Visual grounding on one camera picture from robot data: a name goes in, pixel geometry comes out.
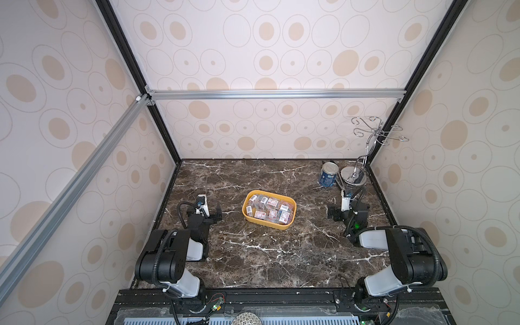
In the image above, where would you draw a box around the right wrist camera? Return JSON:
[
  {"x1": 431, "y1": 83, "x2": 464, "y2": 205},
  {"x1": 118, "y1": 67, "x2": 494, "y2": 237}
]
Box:
[{"x1": 341, "y1": 190, "x2": 352, "y2": 212}]

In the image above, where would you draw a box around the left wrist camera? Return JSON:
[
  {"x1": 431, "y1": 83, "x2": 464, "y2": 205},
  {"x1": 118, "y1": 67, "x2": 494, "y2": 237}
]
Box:
[{"x1": 196, "y1": 194, "x2": 210, "y2": 218}]

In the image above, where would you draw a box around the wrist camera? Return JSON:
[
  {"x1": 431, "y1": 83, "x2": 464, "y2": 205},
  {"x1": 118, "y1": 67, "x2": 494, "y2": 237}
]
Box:
[
  {"x1": 341, "y1": 190, "x2": 352, "y2": 212},
  {"x1": 196, "y1": 194, "x2": 210, "y2": 218}
]

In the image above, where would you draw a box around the chrome hook stand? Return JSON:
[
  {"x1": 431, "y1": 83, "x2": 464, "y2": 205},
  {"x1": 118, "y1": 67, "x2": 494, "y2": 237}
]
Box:
[{"x1": 339, "y1": 116, "x2": 409, "y2": 187}]

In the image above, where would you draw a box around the aluminium rail left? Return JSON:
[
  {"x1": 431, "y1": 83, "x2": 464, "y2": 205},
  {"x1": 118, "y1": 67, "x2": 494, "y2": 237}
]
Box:
[{"x1": 1, "y1": 93, "x2": 150, "y2": 303}]

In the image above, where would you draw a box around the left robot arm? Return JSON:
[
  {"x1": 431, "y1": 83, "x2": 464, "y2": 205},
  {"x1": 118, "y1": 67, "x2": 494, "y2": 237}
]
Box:
[{"x1": 135, "y1": 194, "x2": 222, "y2": 303}]

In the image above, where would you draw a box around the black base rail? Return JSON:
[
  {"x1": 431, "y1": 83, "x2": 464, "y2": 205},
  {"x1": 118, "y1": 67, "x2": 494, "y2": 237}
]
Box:
[{"x1": 107, "y1": 287, "x2": 455, "y2": 324}]

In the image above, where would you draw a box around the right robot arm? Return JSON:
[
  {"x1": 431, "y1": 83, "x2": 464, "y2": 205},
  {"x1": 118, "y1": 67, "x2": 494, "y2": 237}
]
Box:
[{"x1": 327, "y1": 198, "x2": 448, "y2": 311}]

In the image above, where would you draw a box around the blue tin can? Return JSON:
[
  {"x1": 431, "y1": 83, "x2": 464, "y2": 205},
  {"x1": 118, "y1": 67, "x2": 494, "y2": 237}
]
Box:
[{"x1": 318, "y1": 162, "x2": 339, "y2": 188}]

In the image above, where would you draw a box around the horizontal aluminium rail back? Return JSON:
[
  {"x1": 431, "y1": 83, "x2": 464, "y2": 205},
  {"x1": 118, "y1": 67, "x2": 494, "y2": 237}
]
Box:
[{"x1": 150, "y1": 88, "x2": 406, "y2": 100}]

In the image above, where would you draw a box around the yellow plastic storage tray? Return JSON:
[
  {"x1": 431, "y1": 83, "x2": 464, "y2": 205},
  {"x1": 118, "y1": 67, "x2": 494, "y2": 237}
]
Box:
[{"x1": 242, "y1": 190, "x2": 297, "y2": 230}]

